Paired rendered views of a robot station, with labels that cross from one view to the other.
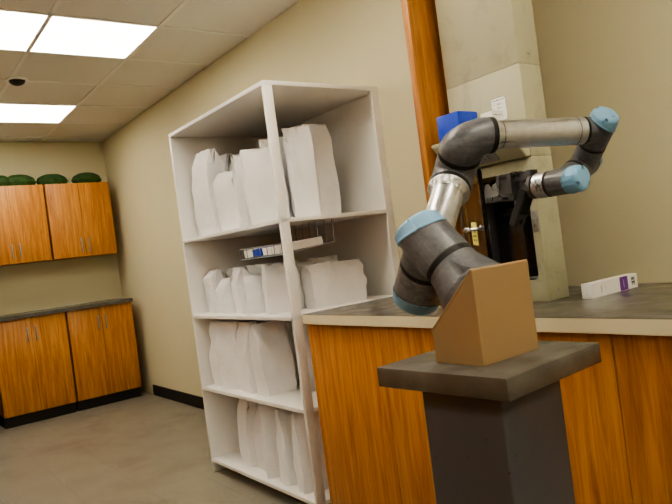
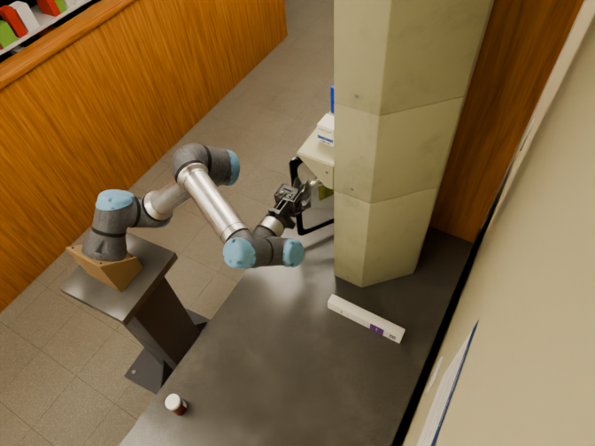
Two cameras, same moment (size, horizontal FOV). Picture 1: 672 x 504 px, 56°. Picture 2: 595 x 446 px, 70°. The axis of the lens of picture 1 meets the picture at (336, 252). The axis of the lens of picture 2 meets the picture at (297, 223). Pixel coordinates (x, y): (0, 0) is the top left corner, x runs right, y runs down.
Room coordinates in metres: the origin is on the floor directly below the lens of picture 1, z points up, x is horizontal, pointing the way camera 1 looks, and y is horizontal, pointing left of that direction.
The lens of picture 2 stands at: (1.69, -1.38, 2.32)
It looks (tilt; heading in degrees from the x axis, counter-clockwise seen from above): 53 degrees down; 72
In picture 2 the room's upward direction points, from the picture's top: 7 degrees counter-clockwise
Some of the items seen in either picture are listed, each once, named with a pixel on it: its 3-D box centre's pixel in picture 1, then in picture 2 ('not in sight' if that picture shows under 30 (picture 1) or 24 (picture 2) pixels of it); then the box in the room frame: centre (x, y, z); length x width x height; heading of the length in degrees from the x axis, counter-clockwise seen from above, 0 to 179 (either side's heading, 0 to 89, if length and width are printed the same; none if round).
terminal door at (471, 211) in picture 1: (474, 232); (333, 187); (2.13, -0.47, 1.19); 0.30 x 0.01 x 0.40; 1
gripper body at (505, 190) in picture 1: (519, 186); (284, 207); (1.92, -0.57, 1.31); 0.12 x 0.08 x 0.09; 37
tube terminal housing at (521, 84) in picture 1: (517, 187); (394, 188); (2.25, -0.66, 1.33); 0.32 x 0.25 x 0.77; 37
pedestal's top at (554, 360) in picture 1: (487, 364); (119, 272); (1.30, -0.28, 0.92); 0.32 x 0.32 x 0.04; 40
